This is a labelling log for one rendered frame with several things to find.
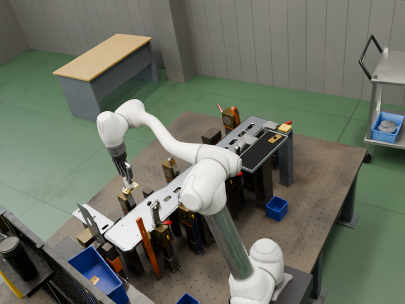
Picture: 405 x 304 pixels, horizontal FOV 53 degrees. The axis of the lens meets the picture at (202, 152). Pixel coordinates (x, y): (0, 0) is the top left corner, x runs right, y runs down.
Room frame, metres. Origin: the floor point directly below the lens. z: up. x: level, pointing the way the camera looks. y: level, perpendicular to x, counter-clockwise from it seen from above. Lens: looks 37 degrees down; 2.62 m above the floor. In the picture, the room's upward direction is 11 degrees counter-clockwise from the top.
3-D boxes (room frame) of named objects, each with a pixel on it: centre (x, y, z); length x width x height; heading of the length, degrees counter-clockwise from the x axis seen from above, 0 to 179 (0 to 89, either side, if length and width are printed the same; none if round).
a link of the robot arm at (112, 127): (1.62, 0.40, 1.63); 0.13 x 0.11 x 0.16; 147
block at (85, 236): (1.52, 0.69, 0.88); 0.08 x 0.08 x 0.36; 43
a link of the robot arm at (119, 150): (1.61, 0.40, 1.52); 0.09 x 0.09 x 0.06
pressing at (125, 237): (1.94, 0.05, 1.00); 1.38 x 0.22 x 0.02; 133
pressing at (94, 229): (1.44, 0.61, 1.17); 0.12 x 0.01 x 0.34; 43
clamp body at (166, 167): (2.02, 0.23, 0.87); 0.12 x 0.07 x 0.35; 43
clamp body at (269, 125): (2.19, -0.50, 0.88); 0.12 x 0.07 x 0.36; 43
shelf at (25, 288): (1.10, 0.79, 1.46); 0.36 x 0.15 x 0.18; 43
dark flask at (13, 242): (1.01, 0.73, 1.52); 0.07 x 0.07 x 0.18
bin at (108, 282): (1.18, 0.60, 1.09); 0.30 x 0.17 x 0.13; 33
